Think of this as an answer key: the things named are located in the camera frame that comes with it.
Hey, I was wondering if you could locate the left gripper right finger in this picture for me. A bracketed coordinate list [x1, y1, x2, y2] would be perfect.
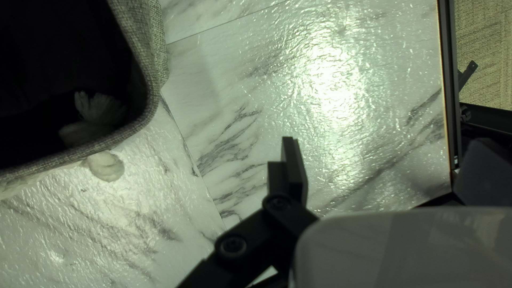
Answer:
[453, 138, 512, 206]

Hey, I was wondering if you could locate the grey fabric basket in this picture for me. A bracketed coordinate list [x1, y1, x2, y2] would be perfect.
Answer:
[0, 0, 169, 185]

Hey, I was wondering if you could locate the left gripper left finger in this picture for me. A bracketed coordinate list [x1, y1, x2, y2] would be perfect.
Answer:
[176, 136, 318, 288]

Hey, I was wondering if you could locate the black frame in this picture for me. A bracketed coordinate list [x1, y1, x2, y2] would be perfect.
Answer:
[437, 0, 512, 182]

